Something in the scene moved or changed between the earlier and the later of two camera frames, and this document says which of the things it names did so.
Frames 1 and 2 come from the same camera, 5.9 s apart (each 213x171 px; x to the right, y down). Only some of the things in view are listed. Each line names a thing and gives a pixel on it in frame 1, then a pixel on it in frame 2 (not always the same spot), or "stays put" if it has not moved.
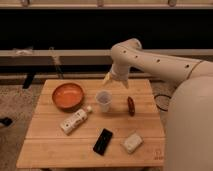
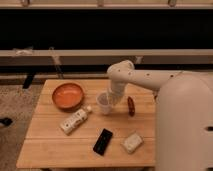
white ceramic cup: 103,97 stays put
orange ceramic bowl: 68,96 stays put
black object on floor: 6,121 stays put
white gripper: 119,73 to 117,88
